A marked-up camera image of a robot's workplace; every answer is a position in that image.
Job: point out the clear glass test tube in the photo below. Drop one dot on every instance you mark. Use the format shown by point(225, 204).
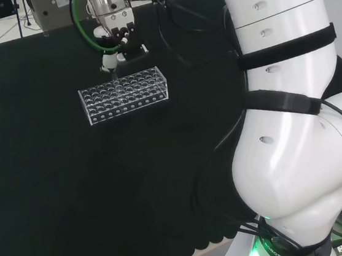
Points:
point(115, 80)

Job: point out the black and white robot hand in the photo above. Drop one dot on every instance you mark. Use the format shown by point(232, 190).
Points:
point(127, 45)

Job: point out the black bench cloth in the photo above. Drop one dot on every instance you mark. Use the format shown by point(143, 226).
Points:
point(71, 176)

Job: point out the clear test tube rack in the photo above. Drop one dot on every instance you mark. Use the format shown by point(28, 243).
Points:
point(124, 96)

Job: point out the clear plastic cloth clamp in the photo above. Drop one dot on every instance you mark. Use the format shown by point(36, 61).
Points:
point(46, 33)

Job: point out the black device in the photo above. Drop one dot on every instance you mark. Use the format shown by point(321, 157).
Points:
point(1, 7)

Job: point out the grey metal box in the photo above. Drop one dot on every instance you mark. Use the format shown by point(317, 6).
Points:
point(52, 11)

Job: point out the blue tripod leg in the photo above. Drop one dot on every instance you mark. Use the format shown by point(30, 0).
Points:
point(18, 18)

